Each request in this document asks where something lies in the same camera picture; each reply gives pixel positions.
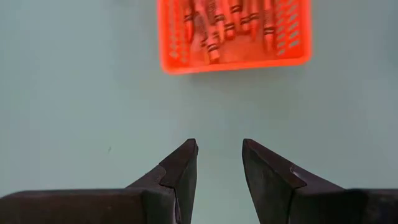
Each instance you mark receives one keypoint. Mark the orange plastic basket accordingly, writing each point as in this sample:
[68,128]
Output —
[236,67]

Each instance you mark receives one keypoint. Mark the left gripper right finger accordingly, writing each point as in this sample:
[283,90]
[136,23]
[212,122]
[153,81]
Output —
[267,177]

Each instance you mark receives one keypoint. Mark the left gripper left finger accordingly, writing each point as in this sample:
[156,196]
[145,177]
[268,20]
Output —
[183,168]

